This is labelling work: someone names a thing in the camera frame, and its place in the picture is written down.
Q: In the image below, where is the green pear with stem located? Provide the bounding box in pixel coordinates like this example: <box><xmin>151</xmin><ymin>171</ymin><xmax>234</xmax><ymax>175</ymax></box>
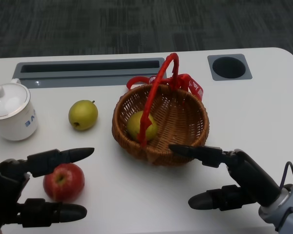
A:
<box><xmin>68</xmin><ymin>99</ymin><xmax>99</xmax><ymax>131</ymax></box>

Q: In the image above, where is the wicker basket with red handle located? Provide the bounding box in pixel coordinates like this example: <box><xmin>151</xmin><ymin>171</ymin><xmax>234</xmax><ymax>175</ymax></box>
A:
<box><xmin>111</xmin><ymin>52</ymin><xmax>210</xmax><ymax>167</ymax></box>

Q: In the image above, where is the white ceramic mug blue print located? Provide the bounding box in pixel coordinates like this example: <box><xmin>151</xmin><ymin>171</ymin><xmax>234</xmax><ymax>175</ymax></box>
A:
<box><xmin>0</xmin><ymin>78</ymin><xmax>39</xmax><ymax>141</ymax></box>

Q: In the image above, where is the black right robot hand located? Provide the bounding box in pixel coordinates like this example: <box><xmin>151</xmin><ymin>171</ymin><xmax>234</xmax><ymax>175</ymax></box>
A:
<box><xmin>168</xmin><ymin>143</ymin><xmax>282</xmax><ymax>212</ymax></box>

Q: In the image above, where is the white mug lid gold rim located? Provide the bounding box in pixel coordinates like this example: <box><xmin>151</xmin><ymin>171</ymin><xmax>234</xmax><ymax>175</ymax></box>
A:
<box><xmin>0</xmin><ymin>82</ymin><xmax>31</xmax><ymax>120</ymax></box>

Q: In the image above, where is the red apple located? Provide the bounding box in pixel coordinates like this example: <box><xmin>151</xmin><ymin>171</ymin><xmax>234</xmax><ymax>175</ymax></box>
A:
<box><xmin>42</xmin><ymin>162</ymin><xmax>85</xmax><ymax>203</ymax></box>

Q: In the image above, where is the red printed ribbon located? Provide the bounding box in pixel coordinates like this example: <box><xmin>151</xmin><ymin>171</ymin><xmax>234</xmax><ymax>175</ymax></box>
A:
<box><xmin>126</xmin><ymin>73</ymin><xmax>206</xmax><ymax>102</ymax></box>

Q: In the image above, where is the long grey table slot tray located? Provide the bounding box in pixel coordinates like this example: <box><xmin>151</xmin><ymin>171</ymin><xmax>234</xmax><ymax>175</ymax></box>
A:
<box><xmin>12</xmin><ymin>58</ymin><xmax>166</xmax><ymax>89</ymax></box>

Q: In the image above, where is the grey square cup holder insert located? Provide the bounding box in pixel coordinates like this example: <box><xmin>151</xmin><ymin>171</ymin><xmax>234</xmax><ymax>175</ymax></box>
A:
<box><xmin>207</xmin><ymin>54</ymin><xmax>253</xmax><ymax>81</ymax></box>

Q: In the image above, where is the thin dark right wrist cable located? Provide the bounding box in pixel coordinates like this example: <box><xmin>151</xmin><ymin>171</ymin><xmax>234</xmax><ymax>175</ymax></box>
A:
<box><xmin>282</xmin><ymin>161</ymin><xmax>293</xmax><ymax>193</ymax></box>

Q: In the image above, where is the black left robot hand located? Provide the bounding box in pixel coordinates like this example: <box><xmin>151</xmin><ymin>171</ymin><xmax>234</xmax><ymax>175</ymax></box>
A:
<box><xmin>0</xmin><ymin>147</ymin><xmax>95</xmax><ymax>234</ymax></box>

